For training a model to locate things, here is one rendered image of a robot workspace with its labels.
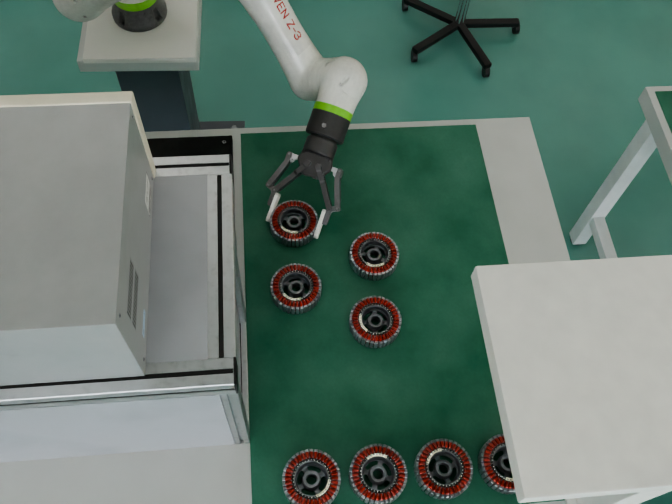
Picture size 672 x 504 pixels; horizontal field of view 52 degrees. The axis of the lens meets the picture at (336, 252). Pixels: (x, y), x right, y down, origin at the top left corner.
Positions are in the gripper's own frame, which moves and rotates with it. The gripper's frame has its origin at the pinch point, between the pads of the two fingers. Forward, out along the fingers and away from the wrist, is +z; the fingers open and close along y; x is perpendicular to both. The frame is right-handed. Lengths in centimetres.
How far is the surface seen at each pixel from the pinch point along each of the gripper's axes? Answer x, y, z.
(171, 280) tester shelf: 49, 6, 15
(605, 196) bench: -75, -79, -41
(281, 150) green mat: -11.5, 11.5, -15.8
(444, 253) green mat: -5.1, -35.0, -4.7
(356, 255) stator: 3.2, -16.6, 2.4
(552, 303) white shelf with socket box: 49, -52, -2
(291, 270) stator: 7.5, -4.5, 10.2
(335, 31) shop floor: -136, 38, -83
